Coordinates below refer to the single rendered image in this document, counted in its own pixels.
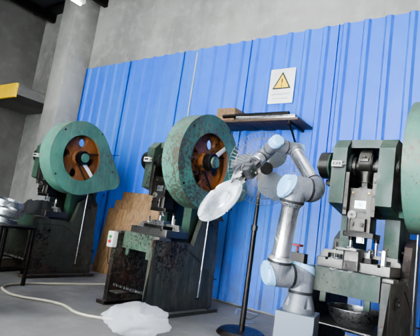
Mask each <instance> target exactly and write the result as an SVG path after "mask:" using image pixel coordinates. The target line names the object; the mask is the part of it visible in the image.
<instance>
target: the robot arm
mask: <svg viewBox="0 0 420 336"><path fill-rule="evenodd" d="M305 151H306V148H305V146H304V144H300V143H295V142H292V141H286V140H284V138H282V136H280V135H274V136H272V137H271V138H270V139H269V140H268V142H266V144H264V146H263V147H262V148H261V149H260V150H259V151H258V152H256V154H254V156H252V158H251V159H250V161H246V162H244V163H240V164H237V165H234V166H233V167H232V168H233V170H234V172H233V175H232V178H231V183H232V182H234V180H235V179H236V178H238V179H237V180H239V181H240V182H241V183H244V182H246V180H247V179H254V178H255V177H256V176H257V175H258V174H259V173H258V168H260V167H262V166H264V163H265V162H266V161H267V160H268V159H270V158H271V157H272V156H273V155H274V154H275V153H276V152H278V153H284V154H287V155H290V156H291V158H292V160H293V162H294V164H295V166H296V168H297V170H298V171H299V173H300V175H301V176H298V175H290V174H287V175H284V176H283V177H282V178H281V179H280V181H279V183H278V186H277V195H278V197H280V200H279V201H280V202H281V204H282V206H281V212H280V216H279V221H278V225H277V231H276V235H275V241H274V245H273V250H272V254H270V255H268V258H267V260H265V261H263V262H262V264H261V278H262V280H263V282H264V284H266V285H268V286H272V287H284V288H289V291H288V294H287V297H286V299H285V301H284V304H283V310H285V311H288V312H291V313H296V314H300V315H314V314H315V308H314V304H313V286H314V278H315V268H314V267H313V266H310V265H306V264H304V263H299V262H296V261H292V260H291V259H290V254H291V248H292V244H293V238H294V234H295V229H296V225H297V219H298V215H299V210H300V208H301V207H303V206H304V202H310V203H312V202H316V201H318V200H320V198H322V196H323V195H324V193H325V182H324V180H323V179H322V177H321V176H320V175H318V174H317V173H316V171H315V170H314V168H313V166H312V164H311V163H310V161H309V160H308V158H307V156H306V154H305Z"/></svg>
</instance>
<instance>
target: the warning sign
mask: <svg viewBox="0 0 420 336"><path fill-rule="evenodd" d="M295 73H296V67H292V68H286V69H276V70H271V80H270V86H269V95H268V101H267V104H275V103H292V100H293V90H294V84H295Z"/></svg>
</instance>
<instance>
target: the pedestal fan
mask: <svg viewBox="0 0 420 336"><path fill-rule="evenodd" d="M259 133H262V138H263V133H266V135H265V136H267V133H269V134H270V132H259ZM259 137H260V136H259ZM262 138H257V139H262ZM257 139H254V140H257ZM242 140H243V139H242ZM242 140H241V141H242ZM254 140H253V141H254ZM249 141H250V140H249ZM242 142H243V141H242ZM250 142H252V141H250ZM250 142H249V143H250ZM238 143H239V142H238ZM239 144H240V143H239ZM247 144H248V143H247ZM240 145H241V144H240ZM245 145H246V144H245ZM245 145H244V146H245ZM236 146H237V145H236ZM236 146H235V147H236ZM244 146H242V148H244ZM254 147H255V146H254ZM238 148H239V147H238ZM242 148H241V149H240V151H241V150H242ZM234 149H235V148H234ZM234 149H233V150H234ZM255 149H256V148H255ZM235 150H236V149H235ZM250 150H251V149H250ZM259 150H260V149H258V150H256V151H259ZM240 151H239V152H238V153H240ZM256 151H254V152H252V153H251V154H248V153H246V154H241V155H240V156H239V154H237V156H238V157H236V158H235V157H234V158H235V160H234V159H230V158H229V159H230V160H231V166H230V168H232V167H233V166H234V165H237V164H240V163H244V162H246V161H250V159H251V158H252V156H253V155H252V154H254V153H256ZM248 152H250V151H248ZM232 157H233V156H232ZM286 158H287V154H284V153H278V152H276V153H275V154H274V155H273V156H272V157H271V158H270V159H268V160H267V161H266V162H265V163H264V166H262V167H260V168H258V173H259V174H258V175H257V177H256V178H257V179H256V180H257V181H258V183H257V193H256V194H257V197H254V198H256V203H255V214H254V219H253V224H252V225H251V240H250V246H249V256H248V261H247V271H246V277H245V286H244V292H243V302H242V308H241V318H240V324H239V325H221V326H220V327H219V328H217V330H216V332H217V333H218V334H219V335H220V336H264V334H263V333H262V332H260V331H259V330H256V329H254V328H251V327H246V326H245V320H246V319H247V318H246V314H247V304H248V298H249V288H250V282H251V272H252V266H253V256H254V250H255V240H256V234H257V230H258V226H257V220H258V214H259V206H260V202H261V201H260V199H262V198H261V196H262V195H264V198H266V197H268V199H272V201H273V202H274V201H277V203H279V202H278V200H280V197H278V195H277V186H278V183H279V181H280V179H281V178H282V174H283V170H284V169H283V168H284V167H283V166H284V165H283V164H286V162H285V160H286ZM281 165H282V167H280V166H281ZM274 168H282V169H278V172H279V170H282V174H281V176H280V174H278V173H277V172H275V171H274V170H275V169H274ZM273 169H274V170H273ZM228 174H229V163H228ZM247 180H248V179H247ZM247 180H246V182H247ZM248 181H249V180H248ZM251 182H252V181H251V179H250V182H249V183H251ZM251 184H252V183H251ZM252 186H255V187H256V184H254V183H253V184H252ZM255 187H254V188H255ZM243 191H244V192H245V193H246V194H248V193H247V192H246V191H245V190H244V189H243ZM261 194H262V195H261ZM248 195H250V194H248ZM250 196H251V195H250ZM252 197H253V196H252ZM274 204H276V203H275V202H274ZM274 204H272V205H274ZM258 315H259V314H258ZM258 315H257V316H258ZM255 317H256V316H255ZM255 317H253V318H255ZM253 318H251V319H253Z"/></svg>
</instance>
